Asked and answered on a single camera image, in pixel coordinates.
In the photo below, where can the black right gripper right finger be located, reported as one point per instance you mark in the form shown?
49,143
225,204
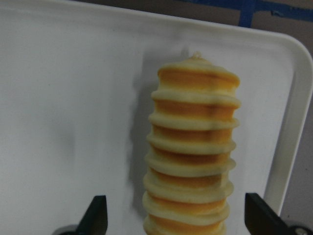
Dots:
260,219

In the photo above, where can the white rectangular tray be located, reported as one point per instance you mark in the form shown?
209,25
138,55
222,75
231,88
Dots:
75,85

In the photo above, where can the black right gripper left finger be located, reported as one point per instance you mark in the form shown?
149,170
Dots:
95,219

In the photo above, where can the ridged yellow bread roll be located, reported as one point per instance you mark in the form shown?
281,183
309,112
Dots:
187,183

